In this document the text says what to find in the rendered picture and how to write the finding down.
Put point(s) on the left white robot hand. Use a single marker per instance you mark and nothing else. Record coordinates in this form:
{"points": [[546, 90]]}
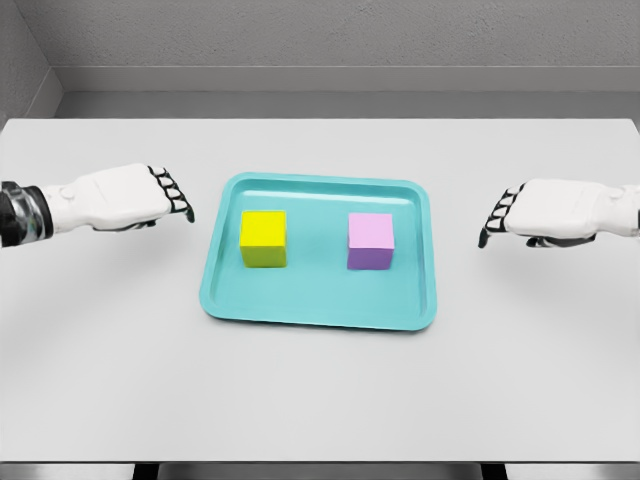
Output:
{"points": [[127, 195]]}

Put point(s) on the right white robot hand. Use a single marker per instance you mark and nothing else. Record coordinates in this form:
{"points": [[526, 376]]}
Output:
{"points": [[550, 210]]}

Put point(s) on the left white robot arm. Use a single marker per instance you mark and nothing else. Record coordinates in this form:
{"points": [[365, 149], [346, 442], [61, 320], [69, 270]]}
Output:
{"points": [[35, 210]]}

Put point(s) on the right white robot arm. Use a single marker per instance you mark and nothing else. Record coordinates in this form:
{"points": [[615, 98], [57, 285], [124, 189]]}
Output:
{"points": [[622, 210]]}

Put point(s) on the yellow cube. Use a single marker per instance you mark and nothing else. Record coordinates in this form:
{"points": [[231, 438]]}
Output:
{"points": [[263, 235]]}

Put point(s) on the purple cube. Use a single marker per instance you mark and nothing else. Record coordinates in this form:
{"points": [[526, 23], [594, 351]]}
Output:
{"points": [[370, 237]]}

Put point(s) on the teal plastic tray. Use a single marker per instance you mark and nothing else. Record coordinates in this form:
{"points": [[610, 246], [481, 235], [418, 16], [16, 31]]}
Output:
{"points": [[320, 295]]}

